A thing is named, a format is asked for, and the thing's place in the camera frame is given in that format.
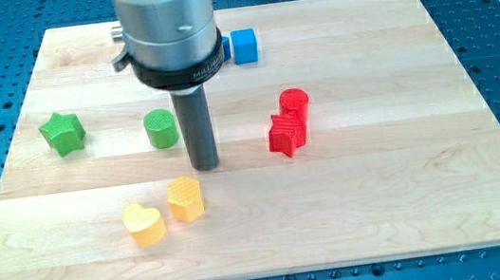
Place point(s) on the blue block behind arm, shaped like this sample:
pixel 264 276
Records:
pixel 226 45

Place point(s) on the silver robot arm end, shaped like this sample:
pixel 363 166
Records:
pixel 170 44

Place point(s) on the red star block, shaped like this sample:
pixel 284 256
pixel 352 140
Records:
pixel 287 133

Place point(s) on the yellow hexagon block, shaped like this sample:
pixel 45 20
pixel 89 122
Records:
pixel 185 199

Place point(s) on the green star block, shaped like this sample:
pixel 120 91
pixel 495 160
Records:
pixel 63 133

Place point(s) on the red cylinder block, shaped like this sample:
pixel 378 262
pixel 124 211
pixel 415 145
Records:
pixel 294 100

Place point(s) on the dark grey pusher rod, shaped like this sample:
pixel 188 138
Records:
pixel 194 121

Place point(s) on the blue cube block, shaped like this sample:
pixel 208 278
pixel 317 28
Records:
pixel 245 46

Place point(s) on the green cylinder block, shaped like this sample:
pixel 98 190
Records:
pixel 161 128

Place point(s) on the wooden board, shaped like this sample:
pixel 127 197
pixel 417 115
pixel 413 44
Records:
pixel 402 154

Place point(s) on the yellow heart block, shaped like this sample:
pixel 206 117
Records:
pixel 145 225

